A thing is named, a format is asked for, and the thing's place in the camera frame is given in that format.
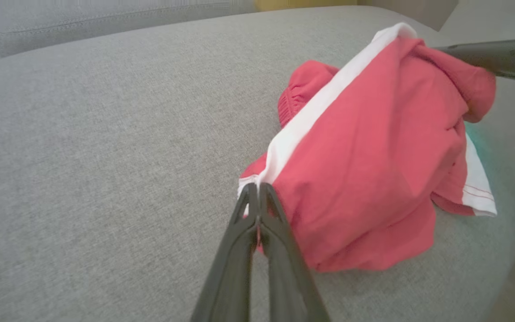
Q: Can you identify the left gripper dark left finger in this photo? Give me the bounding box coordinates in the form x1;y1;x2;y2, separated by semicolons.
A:
190;182;259;322

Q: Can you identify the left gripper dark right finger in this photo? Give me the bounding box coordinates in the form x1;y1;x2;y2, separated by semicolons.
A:
259;182;330;322

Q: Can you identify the red basketball jersey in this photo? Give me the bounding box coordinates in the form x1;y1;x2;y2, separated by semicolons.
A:
237;22;498;273

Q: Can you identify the grey sofa seat cushion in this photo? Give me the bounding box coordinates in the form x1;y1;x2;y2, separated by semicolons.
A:
0;4;515;322

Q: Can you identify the yellow sofa cushion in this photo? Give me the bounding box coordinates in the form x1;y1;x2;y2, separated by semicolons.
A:
254;0;359;13

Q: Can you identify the grey sofa back cushion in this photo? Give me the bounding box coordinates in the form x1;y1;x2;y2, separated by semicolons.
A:
0;0;258;61

